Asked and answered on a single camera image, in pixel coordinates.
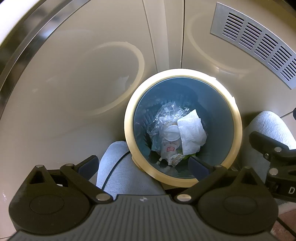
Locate crumpled clear plastic trash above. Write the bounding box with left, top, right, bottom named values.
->
left=147, top=102, right=189, bottom=167

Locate cream rim trash bin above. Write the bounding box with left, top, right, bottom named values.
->
left=124, top=69, right=242, bottom=188

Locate grey trouser leg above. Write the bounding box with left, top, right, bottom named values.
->
left=96, top=111, right=295, bottom=198

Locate white paper tissue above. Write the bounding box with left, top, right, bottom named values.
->
left=177, top=109, right=207, bottom=156

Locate white plastic cup lid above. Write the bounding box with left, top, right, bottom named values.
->
left=163, top=125, right=180, bottom=142

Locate silver wall vent grille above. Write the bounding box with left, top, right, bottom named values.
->
left=210, top=3, right=295, bottom=89

